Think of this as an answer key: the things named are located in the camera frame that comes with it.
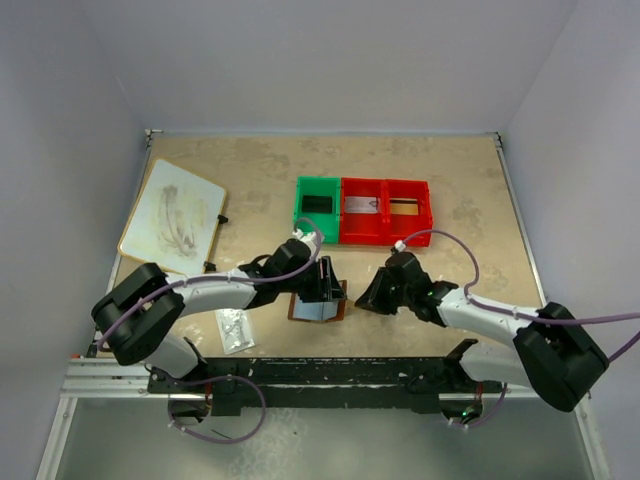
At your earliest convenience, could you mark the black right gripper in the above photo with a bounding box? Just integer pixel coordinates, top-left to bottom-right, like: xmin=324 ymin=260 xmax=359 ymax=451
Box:
xmin=355 ymin=266 xmax=413 ymax=315

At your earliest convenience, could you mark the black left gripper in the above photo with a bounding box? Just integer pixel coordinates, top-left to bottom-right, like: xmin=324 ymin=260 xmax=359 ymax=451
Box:
xmin=279 ymin=255 xmax=345 ymax=302

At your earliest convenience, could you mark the brown leather card holder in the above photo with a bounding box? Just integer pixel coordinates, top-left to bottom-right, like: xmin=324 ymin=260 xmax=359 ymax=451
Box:
xmin=287 ymin=280 xmax=348 ymax=324

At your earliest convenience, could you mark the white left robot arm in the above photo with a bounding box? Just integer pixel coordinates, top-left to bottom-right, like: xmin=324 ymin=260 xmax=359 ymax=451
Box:
xmin=91 ymin=238 xmax=346 ymax=392

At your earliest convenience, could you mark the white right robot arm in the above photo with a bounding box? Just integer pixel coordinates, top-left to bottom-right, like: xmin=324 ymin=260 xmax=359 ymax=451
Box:
xmin=355 ymin=252 xmax=610 ymax=412

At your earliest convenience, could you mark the black card in bin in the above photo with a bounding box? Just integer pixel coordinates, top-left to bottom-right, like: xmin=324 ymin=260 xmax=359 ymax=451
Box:
xmin=300 ymin=195 xmax=333 ymax=214

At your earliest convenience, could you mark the gold card in bin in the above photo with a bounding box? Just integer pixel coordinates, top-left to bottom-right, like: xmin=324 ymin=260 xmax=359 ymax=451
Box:
xmin=390 ymin=198 xmax=420 ymax=216

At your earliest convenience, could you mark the silver card in bin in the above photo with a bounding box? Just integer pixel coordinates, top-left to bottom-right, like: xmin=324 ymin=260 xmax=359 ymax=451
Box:
xmin=344 ymin=196 xmax=380 ymax=214

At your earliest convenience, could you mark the green plastic bin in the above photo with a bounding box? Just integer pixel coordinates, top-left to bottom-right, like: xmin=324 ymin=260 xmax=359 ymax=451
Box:
xmin=293 ymin=176 xmax=341 ymax=244

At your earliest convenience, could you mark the red bin right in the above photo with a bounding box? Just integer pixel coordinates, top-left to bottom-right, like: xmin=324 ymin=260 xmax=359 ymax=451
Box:
xmin=386 ymin=179 xmax=434 ymax=243

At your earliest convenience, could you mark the clear plastic packet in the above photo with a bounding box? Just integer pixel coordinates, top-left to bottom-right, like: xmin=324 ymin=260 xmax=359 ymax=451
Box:
xmin=215 ymin=309 xmax=256 ymax=355

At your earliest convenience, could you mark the white board yellow rim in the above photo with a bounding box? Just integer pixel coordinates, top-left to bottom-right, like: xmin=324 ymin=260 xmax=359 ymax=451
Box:
xmin=118 ymin=158 xmax=227 ymax=274

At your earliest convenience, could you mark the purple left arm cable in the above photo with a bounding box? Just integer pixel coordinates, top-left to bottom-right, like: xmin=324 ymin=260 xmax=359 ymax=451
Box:
xmin=97 ymin=217 xmax=324 ymax=351

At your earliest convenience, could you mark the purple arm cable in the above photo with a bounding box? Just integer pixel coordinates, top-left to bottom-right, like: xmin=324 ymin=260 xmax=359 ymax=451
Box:
xmin=97 ymin=217 xmax=324 ymax=351
xmin=394 ymin=229 xmax=640 ymax=364

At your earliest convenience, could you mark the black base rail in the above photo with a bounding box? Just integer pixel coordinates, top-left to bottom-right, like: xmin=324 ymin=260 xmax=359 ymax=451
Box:
xmin=148 ymin=340 xmax=502 ymax=416

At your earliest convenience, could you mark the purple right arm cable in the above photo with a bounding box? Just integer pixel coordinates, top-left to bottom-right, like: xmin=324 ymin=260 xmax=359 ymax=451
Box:
xmin=394 ymin=229 xmax=640 ymax=364

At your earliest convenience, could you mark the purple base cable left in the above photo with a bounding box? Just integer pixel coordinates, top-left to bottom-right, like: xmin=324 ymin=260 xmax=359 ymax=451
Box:
xmin=167 ymin=371 xmax=270 ymax=444

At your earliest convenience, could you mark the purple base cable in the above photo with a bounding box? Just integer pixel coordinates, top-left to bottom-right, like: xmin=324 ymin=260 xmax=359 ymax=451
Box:
xmin=447 ymin=382 xmax=509 ymax=431
xmin=167 ymin=371 xmax=270 ymax=444

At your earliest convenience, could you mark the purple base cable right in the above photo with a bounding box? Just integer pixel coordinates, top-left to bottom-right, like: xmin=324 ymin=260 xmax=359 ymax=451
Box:
xmin=447 ymin=382 xmax=509 ymax=431

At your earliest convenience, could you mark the metal corner bracket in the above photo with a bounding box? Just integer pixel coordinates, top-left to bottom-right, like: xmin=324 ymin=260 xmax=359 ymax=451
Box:
xmin=145 ymin=129 xmax=164 ymax=150

